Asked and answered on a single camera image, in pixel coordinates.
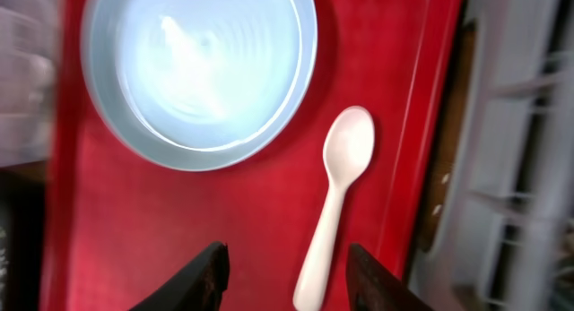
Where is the grey dishwasher rack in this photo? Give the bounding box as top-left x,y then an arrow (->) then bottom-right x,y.
410,0 -> 573,310

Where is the white plastic spoon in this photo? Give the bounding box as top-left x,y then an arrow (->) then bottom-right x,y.
292,106 -> 375,311

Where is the red plastic tray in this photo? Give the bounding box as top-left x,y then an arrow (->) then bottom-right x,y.
39,0 -> 462,310

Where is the black food waste tray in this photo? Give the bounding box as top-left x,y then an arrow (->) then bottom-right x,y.
1,170 -> 45,311

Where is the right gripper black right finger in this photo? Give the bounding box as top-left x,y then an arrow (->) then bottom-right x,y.
345,243 -> 432,311

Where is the clear plastic bin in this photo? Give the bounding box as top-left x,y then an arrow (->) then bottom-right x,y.
1,0 -> 62,168

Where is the light blue plate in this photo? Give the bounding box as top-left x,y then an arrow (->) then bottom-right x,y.
81,0 -> 318,171

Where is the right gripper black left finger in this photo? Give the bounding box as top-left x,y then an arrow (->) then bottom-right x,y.
130,241 -> 230,311

